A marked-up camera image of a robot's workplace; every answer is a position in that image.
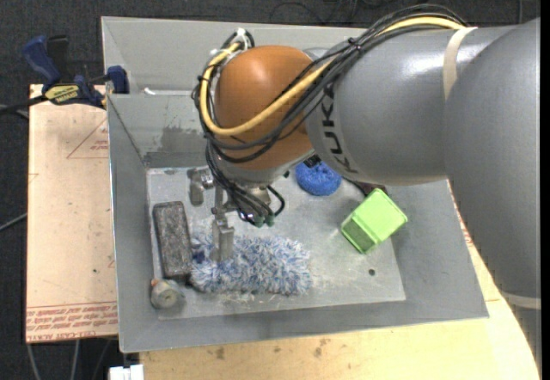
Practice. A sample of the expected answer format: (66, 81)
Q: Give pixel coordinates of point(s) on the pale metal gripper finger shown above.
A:
(216, 240)
(227, 245)

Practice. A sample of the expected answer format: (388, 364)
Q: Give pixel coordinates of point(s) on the dark grey flat block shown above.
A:
(172, 238)

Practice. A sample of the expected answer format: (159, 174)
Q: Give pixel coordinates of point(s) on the blue and white fluffy cloth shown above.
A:
(266, 266)

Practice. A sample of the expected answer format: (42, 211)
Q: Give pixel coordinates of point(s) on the grey metal fitting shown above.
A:
(196, 189)

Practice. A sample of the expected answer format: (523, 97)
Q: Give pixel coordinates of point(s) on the blue sponge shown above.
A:
(318, 181)

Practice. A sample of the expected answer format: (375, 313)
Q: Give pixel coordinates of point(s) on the grey short cylinder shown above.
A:
(166, 294)

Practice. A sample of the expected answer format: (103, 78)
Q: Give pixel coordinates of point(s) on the grey metal bin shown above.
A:
(344, 279)

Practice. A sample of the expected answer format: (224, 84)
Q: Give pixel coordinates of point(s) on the light green box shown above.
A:
(374, 221)

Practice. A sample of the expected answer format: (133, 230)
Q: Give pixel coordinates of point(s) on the brown cardboard board red print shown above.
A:
(69, 206)

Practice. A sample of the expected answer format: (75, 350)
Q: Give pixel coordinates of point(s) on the black cylinder on white bracket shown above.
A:
(311, 161)

